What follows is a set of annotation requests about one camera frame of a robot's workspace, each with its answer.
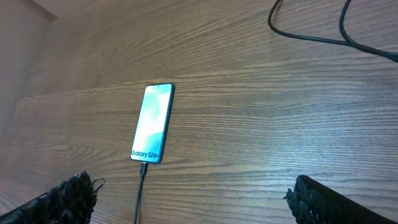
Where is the cardboard wall panel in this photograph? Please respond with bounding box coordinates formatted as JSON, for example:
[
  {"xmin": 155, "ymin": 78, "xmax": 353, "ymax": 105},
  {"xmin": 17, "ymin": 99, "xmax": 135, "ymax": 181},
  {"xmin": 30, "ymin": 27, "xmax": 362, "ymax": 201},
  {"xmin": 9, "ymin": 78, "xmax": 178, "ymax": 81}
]
[{"xmin": 0, "ymin": 0, "xmax": 58, "ymax": 141}]

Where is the Samsung Galaxy smartphone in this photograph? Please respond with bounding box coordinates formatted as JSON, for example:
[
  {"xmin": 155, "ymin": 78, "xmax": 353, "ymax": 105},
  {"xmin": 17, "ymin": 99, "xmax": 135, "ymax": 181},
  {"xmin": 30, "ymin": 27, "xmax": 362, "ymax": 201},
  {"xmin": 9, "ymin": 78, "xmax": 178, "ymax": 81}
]
[{"xmin": 130, "ymin": 83, "xmax": 175, "ymax": 164}]

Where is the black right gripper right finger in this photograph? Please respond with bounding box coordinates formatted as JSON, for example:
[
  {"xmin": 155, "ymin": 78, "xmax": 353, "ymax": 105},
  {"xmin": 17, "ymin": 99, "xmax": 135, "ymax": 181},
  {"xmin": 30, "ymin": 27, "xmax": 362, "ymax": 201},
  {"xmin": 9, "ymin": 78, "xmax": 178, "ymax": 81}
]
[{"xmin": 284, "ymin": 175, "xmax": 396, "ymax": 224}]

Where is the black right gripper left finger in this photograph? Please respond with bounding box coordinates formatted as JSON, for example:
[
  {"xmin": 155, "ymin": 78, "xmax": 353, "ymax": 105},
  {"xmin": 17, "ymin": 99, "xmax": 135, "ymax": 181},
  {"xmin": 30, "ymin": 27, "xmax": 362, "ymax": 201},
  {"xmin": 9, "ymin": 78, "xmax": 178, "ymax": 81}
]
[{"xmin": 1, "ymin": 171, "xmax": 99, "ymax": 224}]

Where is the black USB charging cable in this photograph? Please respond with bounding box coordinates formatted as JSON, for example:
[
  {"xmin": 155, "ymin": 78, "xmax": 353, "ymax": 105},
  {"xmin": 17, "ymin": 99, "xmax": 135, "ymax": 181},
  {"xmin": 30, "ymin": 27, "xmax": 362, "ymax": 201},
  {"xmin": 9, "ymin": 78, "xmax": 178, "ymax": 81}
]
[{"xmin": 132, "ymin": 0, "xmax": 398, "ymax": 224}]

